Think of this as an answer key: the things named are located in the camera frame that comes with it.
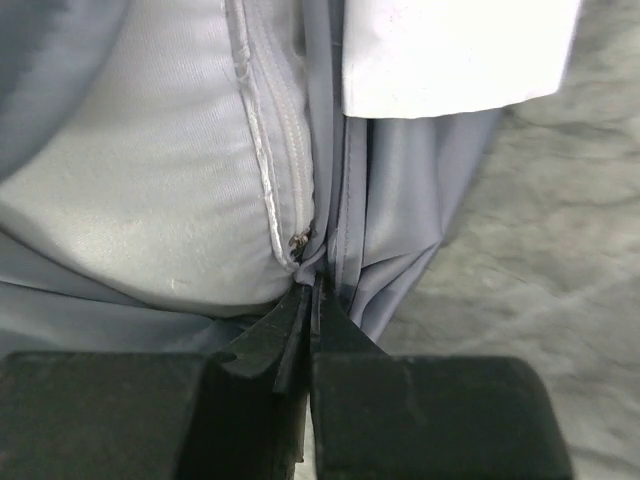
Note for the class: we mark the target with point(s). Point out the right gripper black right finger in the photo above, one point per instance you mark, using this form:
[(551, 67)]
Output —
[(382, 416)]

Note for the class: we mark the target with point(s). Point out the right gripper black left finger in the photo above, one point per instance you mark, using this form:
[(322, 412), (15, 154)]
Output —
[(238, 413)]

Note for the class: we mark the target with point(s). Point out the grey pillowcase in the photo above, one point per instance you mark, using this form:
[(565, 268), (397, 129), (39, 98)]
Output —
[(384, 193)]

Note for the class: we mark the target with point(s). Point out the white pillow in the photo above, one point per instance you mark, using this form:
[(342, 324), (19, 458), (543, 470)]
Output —
[(185, 178)]

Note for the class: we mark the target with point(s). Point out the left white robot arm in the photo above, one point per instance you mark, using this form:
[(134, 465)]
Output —
[(428, 58)]

